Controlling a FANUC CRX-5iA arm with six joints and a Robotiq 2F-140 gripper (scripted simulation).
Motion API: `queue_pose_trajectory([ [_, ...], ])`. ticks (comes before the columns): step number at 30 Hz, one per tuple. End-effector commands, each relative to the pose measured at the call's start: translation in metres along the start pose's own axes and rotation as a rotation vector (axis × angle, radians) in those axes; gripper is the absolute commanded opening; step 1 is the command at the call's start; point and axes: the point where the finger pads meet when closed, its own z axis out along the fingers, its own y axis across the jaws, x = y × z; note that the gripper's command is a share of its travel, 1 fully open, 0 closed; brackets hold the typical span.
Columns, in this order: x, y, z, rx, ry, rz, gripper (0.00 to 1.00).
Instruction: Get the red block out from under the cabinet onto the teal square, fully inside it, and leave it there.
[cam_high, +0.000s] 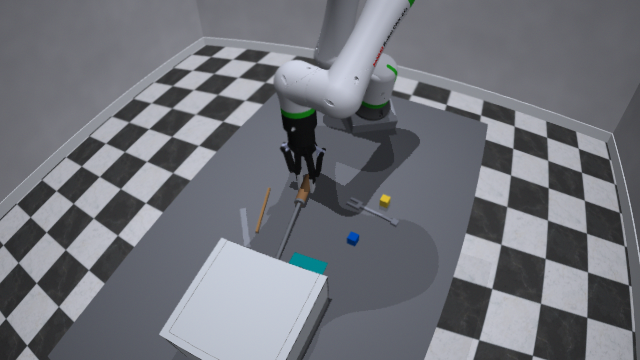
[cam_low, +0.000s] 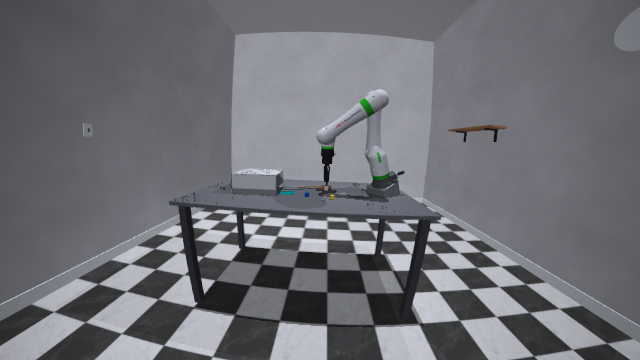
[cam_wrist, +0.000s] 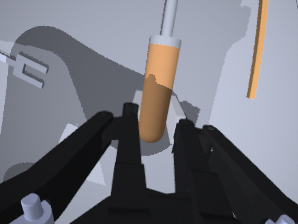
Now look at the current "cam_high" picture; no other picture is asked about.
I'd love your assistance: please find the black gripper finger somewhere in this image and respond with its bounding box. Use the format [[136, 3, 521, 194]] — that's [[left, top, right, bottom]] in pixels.
[[303, 145, 326, 193], [280, 142, 303, 189]]

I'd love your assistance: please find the teal square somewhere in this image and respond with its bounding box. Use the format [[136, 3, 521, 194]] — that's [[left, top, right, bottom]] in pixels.
[[289, 252, 328, 274]]

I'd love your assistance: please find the yellow cube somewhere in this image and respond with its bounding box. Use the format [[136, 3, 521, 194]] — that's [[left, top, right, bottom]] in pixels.
[[379, 195, 391, 208]]

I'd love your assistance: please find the blue cube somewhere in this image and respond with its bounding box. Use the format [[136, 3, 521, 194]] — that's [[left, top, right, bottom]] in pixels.
[[347, 232, 359, 246]]

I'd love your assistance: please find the pale grey flat bar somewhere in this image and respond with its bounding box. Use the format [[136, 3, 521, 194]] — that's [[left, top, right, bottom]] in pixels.
[[240, 208, 251, 248]]

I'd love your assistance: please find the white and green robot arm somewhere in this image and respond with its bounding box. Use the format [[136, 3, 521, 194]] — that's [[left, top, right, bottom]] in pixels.
[[274, 0, 415, 135]]

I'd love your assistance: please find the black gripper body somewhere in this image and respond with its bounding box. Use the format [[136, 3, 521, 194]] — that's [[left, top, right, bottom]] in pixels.
[[287, 129, 317, 157]]

